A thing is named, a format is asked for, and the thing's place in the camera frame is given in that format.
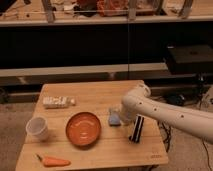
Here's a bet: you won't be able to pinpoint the orange ceramic bowl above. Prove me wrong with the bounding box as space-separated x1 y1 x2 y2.
65 112 101 147

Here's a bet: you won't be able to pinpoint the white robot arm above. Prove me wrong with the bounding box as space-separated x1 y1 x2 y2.
121 83 213 144

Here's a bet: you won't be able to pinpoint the blue sponge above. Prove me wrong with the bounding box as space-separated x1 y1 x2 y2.
108 108 121 126

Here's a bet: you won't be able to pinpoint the black box on right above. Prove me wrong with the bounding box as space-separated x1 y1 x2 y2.
164 45 213 74

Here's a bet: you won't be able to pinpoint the white plastic cup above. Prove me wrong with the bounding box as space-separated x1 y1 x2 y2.
25 117 49 141

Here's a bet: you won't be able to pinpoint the orange toy carrot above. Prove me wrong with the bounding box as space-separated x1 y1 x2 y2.
37 155 71 167

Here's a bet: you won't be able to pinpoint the wooden shelf with clutter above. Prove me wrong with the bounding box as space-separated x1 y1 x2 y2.
0 0 213 27

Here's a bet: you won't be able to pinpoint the black cables on floor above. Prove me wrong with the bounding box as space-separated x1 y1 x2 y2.
156 121 173 153

